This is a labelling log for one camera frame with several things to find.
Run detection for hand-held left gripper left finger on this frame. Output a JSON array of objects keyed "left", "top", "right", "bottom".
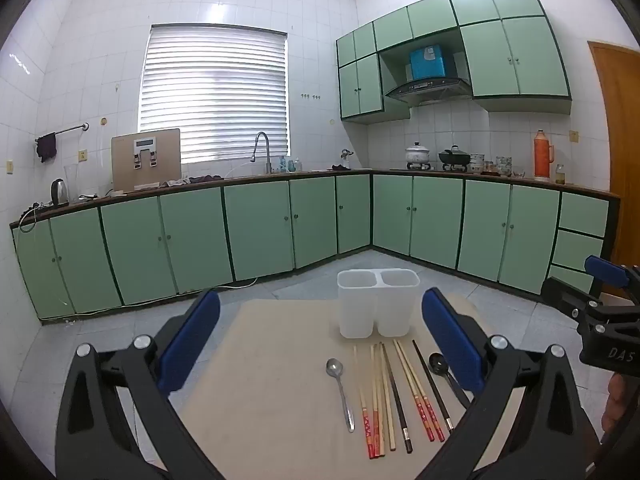
[{"left": 55, "top": 289, "right": 223, "bottom": 480}]

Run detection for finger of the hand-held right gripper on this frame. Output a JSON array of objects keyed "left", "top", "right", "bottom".
[
  {"left": 541, "top": 276, "right": 607, "bottom": 320},
  {"left": 584, "top": 255, "right": 632, "bottom": 291}
]

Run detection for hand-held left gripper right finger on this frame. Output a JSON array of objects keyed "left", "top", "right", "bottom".
[{"left": 421, "top": 287, "right": 601, "bottom": 480}]

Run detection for black spoon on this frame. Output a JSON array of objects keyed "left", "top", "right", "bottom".
[{"left": 428, "top": 353, "right": 472, "bottom": 409}]

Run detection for black chopstick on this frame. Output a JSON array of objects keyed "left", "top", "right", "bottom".
[{"left": 412, "top": 340, "right": 455, "bottom": 435}]

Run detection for red-tipped bamboo chopstick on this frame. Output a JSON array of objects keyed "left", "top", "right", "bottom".
[
  {"left": 396, "top": 339, "right": 446, "bottom": 443},
  {"left": 370, "top": 344, "right": 382, "bottom": 459},
  {"left": 353, "top": 345, "right": 375, "bottom": 460},
  {"left": 392, "top": 339, "right": 436, "bottom": 443}
]

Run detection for white plastic utensil holder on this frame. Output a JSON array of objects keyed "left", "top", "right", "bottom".
[{"left": 337, "top": 269, "right": 420, "bottom": 339}]

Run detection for plain wooden chopstick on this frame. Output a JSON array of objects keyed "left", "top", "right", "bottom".
[{"left": 377, "top": 343, "right": 397, "bottom": 452}]

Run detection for silver metal spoon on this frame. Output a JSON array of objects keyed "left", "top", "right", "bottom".
[{"left": 326, "top": 358, "right": 356, "bottom": 433}]

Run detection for person's right hand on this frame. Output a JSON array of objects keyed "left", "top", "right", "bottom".
[{"left": 601, "top": 374, "right": 630, "bottom": 434}]

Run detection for wooden door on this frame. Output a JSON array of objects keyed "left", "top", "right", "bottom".
[{"left": 587, "top": 40, "right": 640, "bottom": 302}]

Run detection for orange thermos flask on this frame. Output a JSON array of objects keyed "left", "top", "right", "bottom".
[{"left": 532, "top": 129, "right": 555, "bottom": 181}]

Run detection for green lower kitchen cabinets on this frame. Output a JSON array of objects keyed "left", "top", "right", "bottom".
[{"left": 9, "top": 170, "right": 621, "bottom": 322}]

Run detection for black wok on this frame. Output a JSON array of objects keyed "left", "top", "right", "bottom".
[{"left": 438, "top": 145, "right": 472, "bottom": 173}]

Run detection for white lidded pot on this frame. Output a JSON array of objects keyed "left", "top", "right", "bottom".
[{"left": 404, "top": 141, "right": 431, "bottom": 170}]

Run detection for brown cardboard board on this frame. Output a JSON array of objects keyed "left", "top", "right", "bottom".
[{"left": 110, "top": 128, "right": 182, "bottom": 192}]

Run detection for steel kitchen faucet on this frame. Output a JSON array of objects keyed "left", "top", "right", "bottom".
[{"left": 250, "top": 131, "right": 274, "bottom": 175}]

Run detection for dark hanging towel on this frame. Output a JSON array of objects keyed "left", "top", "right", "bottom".
[{"left": 37, "top": 132, "right": 59, "bottom": 164}]

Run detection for metal towel bar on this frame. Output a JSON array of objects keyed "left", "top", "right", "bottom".
[{"left": 34, "top": 122, "right": 90, "bottom": 143}]

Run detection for black range hood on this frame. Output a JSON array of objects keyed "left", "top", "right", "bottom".
[{"left": 384, "top": 76, "right": 474, "bottom": 107}]

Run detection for white window blind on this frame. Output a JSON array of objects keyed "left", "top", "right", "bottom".
[{"left": 138, "top": 23, "right": 290, "bottom": 164}]

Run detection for blue box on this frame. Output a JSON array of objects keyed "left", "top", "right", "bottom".
[{"left": 409, "top": 43, "right": 447, "bottom": 81}]

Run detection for white power cable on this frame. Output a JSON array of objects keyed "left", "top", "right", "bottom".
[{"left": 18, "top": 204, "right": 40, "bottom": 234}]

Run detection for green upper wall cabinets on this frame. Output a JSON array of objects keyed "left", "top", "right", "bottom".
[{"left": 335, "top": 0, "right": 573, "bottom": 124}]

